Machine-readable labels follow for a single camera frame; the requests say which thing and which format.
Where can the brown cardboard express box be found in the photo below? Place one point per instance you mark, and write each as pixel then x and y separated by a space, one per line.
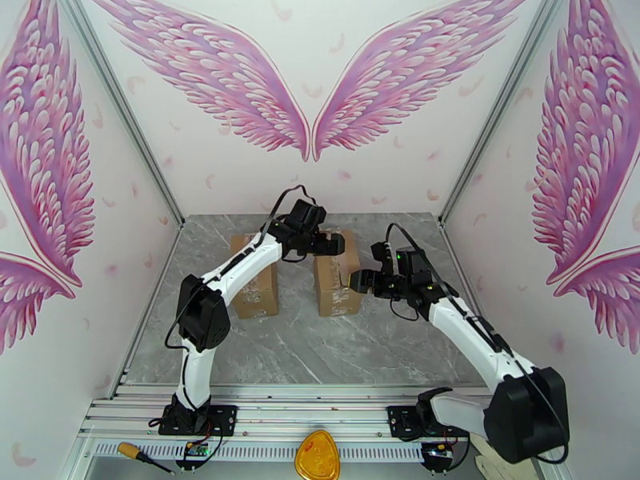
pixel 332 293
pixel 260 298

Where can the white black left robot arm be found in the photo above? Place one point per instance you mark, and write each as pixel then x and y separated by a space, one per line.
pixel 250 261

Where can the small green circuit board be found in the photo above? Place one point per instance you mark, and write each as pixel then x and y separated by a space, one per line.
pixel 439 451
pixel 196 449

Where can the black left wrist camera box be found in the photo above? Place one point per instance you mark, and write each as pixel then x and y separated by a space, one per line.
pixel 316 216

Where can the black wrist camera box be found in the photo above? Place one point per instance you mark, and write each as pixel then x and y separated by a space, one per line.
pixel 382 253
pixel 316 216

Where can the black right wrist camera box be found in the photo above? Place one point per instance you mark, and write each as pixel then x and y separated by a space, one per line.
pixel 382 253

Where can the aluminium mounting rail base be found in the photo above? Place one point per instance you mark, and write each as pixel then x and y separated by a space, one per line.
pixel 300 408

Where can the aluminium frame side rail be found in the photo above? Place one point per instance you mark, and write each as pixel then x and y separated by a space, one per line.
pixel 150 308

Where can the aluminium frame corner post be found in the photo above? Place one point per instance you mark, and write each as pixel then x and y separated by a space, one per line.
pixel 497 113
pixel 125 113

